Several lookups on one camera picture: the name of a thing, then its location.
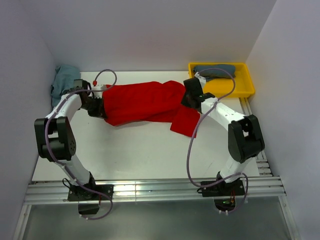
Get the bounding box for red t shirt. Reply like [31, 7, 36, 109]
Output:
[102, 80, 200, 137]

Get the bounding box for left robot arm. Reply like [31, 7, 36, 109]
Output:
[34, 79, 107, 200]

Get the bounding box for aluminium side rail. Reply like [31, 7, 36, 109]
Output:
[239, 97, 274, 177]

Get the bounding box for rolled dark grey t shirt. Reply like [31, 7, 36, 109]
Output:
[192, 64, 236, 82]

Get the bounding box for light blue t shirt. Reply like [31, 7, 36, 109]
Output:
[50, 64, 81, 108]

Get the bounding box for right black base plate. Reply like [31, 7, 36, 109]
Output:
[197, 179, 245, 197]

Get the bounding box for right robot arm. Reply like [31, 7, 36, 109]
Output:
[181, 77, 265, 195]

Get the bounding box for yellow plastic tray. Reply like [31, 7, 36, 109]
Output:
[188, 62, 256, 98]

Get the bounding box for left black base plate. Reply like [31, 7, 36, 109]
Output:
[67, 184, 114, 202]

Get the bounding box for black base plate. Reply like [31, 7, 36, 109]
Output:
[67, 184, 114, 202]
[197, 179, 245, 197]

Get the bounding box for aluminium front rail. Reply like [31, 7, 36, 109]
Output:
[23, 176, 286, 205]

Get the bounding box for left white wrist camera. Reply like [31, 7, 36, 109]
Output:
[89, 80, 107, 99]

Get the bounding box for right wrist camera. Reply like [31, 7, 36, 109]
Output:
[194, 72, 207, 85]

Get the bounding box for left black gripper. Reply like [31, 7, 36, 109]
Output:
[80, 96, 107, 120]

